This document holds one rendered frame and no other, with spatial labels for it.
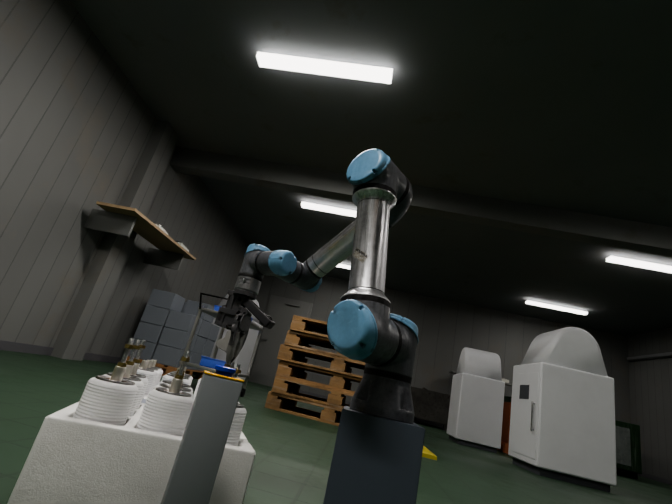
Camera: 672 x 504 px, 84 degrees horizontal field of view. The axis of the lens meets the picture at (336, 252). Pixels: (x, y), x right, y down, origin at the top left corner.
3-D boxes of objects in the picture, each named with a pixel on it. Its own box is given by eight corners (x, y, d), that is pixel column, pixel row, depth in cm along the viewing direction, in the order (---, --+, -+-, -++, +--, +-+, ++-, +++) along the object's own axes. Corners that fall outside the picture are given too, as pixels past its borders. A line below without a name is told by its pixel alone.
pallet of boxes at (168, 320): (161, 369, 564) (184, 304, 598) (203, 380, 556) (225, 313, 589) (121, 365, 469) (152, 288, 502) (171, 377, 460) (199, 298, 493)
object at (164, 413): (169, 496, 74) (200, 400, 80) (116, 493, 70) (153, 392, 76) (162, 480, 82) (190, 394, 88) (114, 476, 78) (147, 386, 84)
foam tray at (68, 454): (216, 488, 107) (235, 420, 113) (229, 555, 72) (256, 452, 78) (64, 466, 96) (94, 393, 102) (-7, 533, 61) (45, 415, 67)
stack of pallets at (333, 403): (392, 432, 429) (405, 349, 460) (398, 441, 345) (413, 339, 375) (283, 404, 449) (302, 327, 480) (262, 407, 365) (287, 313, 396)
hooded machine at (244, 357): (186, 373, 639) (217, 283, 692) (204, 374, 708) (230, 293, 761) (231, 384, 627) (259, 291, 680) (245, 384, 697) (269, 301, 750)
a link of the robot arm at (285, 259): (308, 259, 116) (283, 260, 123) (283, 244, 108) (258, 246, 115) (302, 283, 114) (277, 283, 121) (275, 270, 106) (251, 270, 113)
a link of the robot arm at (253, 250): (260, 241, 116) (242, 243, 121) (249, 275, 112) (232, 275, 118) (278, 251, 121) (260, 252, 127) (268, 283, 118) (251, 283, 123)
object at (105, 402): (87, 468, 79) (122, 379, 85) (114, 483, 74) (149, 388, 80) (38, 472, 71) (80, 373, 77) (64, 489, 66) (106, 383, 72)
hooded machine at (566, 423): (578, 479, 391) (578, 340, 438) (620, 496, 328) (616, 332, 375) (505, 461, 400) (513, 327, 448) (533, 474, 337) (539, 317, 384)
